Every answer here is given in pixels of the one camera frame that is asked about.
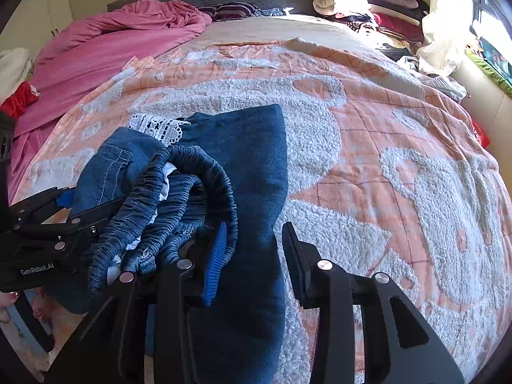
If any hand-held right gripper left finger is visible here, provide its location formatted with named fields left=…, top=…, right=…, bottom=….
left=44, top=222, right=241, bottom=384

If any white wardrobe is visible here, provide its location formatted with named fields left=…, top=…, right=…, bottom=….
left=0, top=0, right=75, bottom=54

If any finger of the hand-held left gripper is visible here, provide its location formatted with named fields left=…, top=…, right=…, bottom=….
left=7, top=186, right=77, bottom=229
left=17, top=197, right=129, bottom=257

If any white grey shirt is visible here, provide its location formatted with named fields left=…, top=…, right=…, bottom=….
left=398, top=54, right=468, bottom=100

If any red cloth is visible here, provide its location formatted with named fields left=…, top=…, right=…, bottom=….
left=0, top=81, right=43, bottom=118

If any white curtain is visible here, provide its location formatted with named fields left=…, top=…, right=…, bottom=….
left=416, top=0, right=476, bottom=76

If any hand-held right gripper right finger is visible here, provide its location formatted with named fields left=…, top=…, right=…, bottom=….
left=281, top=221, right=465, bottom=384

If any blue denim pants white lace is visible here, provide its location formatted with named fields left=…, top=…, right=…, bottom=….
left=56, top=103, right=289, bottom=384

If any red plastic bag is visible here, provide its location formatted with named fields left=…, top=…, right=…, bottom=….
left=472, top=120, right=492, bottom=148

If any pile of folded clothes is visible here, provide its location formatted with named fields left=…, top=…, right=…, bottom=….
left=312, top=0, right=430, bottom=62

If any white fluffy cloth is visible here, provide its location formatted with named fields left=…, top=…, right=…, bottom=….
left=0, top=47, right=36, bottom=102

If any peach white terry blanket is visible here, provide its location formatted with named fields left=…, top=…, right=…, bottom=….
left=12, top=38, right=512, bottom=384

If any window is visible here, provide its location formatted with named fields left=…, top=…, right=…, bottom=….
left=472, top=0, right=512, bottom=49

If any purple striped pillow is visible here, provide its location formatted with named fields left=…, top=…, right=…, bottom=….
left=198, top=2, right=260, bottom=22

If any person's left hand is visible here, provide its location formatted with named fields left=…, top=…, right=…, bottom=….
left=0, top=291, right=46, bottom=321

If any green cloth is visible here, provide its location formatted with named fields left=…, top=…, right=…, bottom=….
left=466, top=36, right=512, bottom=97

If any pink quilt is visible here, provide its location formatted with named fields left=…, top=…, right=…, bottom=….
left=8, top=0, right=212, bottom=204

